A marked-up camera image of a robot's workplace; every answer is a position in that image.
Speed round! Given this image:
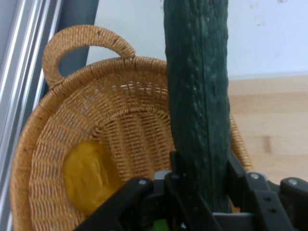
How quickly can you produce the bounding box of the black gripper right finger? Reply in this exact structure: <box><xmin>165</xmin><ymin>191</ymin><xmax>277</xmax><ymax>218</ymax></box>
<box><xmin>226</xmin><ymin>151</ymin><xmax>308</xmax><ymax>231</ymax></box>

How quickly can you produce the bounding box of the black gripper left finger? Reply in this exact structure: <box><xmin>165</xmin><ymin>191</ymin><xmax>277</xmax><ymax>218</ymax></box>
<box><xmin>74</xmin><ymin>150</ymin><xmax>222</xmax><ymax>231</ymax></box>

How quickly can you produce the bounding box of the long dark green cucumber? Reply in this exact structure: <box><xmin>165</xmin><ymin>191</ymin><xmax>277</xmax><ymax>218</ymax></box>
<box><xmin>163</xmin><ymin>0</ymin><xmax>232</xmax><ymax>214</ymax></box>

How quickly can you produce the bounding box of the green bell pepper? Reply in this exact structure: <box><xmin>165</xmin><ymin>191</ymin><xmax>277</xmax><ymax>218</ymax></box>
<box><xmin>151</xmin><ymin>218</ymin><xmax>169</xmax><ymax>231</ymax></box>

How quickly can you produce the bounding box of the yellow bell pepper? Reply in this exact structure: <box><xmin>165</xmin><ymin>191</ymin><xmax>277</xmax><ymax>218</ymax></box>
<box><xmin>63</xmin><ymin>140</ymin><xmax>125</xmax><ymax>215</ymax></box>

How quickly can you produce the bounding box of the wooden cutting board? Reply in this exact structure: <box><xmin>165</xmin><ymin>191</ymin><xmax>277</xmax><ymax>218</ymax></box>
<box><xmin>227</xmin><ymin>75</ymin><xmax>308</xmax><ymax>186</ymax></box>

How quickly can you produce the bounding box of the woven wicker basket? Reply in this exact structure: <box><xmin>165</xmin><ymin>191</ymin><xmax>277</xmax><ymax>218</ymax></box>
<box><xmin>9</xmin><ymin>25</ymin><xmax>254</xmax><ymax>231</ymax></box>

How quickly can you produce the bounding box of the horizontal aluminium frame rail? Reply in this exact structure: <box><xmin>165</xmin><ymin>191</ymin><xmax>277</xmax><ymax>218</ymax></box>
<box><xmin>0</xmin><ymin>0</ymin><xmax>64</xmax><ymax>231</ymax></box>

